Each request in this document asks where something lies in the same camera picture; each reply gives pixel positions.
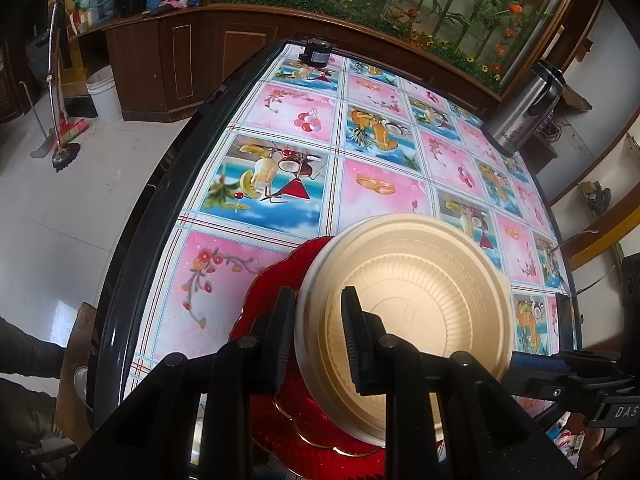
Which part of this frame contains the beige ribbed bowl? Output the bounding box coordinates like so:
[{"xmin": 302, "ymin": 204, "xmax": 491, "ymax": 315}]
[{"xmin": 294, "ymin": 213, "xmax": 516, "ymax": 448}]

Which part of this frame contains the brown wooden cabinet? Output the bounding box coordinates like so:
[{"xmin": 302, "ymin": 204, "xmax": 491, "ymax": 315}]
[{"xmin": 65, "ymin": 2, "xmax": 506, "ymax": 123}]

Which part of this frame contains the brown wooden shelf unit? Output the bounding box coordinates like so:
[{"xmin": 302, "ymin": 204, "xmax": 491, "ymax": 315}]
[{"xmin": 520, "ymin": 80, "xmax": 596, "ymax": 171}]

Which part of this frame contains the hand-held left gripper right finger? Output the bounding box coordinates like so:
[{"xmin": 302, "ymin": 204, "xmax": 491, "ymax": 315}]
[{"xmin": 341, "ymin": 286, "xmax": 581, "ymax": 480}]

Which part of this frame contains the black round table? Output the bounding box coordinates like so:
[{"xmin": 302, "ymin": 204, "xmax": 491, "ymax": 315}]
[{"xmin": 85, "ymin": 37, "xmax": 581, "ymax": 431}]

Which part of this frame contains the dark bag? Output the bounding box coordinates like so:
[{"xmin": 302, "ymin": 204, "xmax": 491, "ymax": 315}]
[{"xmin": 580, "ymin": 180, "xmax": 613, "ymax": 216}]

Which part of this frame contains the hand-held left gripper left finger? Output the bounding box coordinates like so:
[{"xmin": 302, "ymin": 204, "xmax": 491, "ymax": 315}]
[{"xmin": 65, "ymin": 286, "xmax": 297, "ymax": 480}]

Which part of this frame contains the person's leg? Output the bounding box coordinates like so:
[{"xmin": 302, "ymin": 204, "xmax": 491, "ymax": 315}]
[
  {"xmin": 0, "ymin": 377, "xmax": 66, "ymax": 443},
  {"xmin": 0, "ymin": 314, "xmax": 66, "ymax": 376}
]

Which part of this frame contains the broom with metal handle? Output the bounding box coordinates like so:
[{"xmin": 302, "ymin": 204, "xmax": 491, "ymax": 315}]
[{"xmin": 47, "ymin": 2, "xmax": 88, "ymax": 173}]

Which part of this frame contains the stainless steel thermos jug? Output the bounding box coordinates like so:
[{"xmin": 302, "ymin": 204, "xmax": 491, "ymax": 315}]
[{"xmin": 482, "ymin": 60, "xmax": 566, "ymax": 158}]

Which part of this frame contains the floral landscape wall painting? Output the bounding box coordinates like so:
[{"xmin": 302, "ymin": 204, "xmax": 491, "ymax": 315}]
[{"xmin": 212, "ymin": 0, "xmax": 583, "ymax": 93}]

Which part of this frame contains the white plastic bucket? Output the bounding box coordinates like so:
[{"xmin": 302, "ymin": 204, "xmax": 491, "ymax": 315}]
[{"xmin": 86, "ymin": 66, "xmax": 123, "ymax": 123}]

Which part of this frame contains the small black device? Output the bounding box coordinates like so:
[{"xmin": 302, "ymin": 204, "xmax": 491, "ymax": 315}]
[{"xmin": 298, "ymin": 37, "xmax": 333, "ymax": 68}]

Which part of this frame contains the red scalloped plate gold rim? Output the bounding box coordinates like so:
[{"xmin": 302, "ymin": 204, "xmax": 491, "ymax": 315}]
[
  {"xmin": 247, "ymin": 390, "xmax": 441, "ymax": 463},
  {"xmin": 229, "ymin": 236, "xmax": 443, "ymax": 456}
]

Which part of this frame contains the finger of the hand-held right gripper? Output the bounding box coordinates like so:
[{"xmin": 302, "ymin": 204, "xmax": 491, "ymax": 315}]
[
  {"xmin": 507, "ymin": 351, "xmax": 626, "ymax": 378},
  {"xmin": 502, "ymin": 372, "xmax": 608, "ymax": 413}
]

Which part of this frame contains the printed fruit tablecloth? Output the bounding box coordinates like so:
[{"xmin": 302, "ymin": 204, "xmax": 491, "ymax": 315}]
[{"xmin": 127, "ymin": 42, "xmax": 576, "ymax": 421}]

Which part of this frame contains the long-handled dustpan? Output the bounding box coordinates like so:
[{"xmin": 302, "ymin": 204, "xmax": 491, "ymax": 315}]
[{"xmin": 17, "ymin": 77, "xmax": 58, "ymax": 158}]

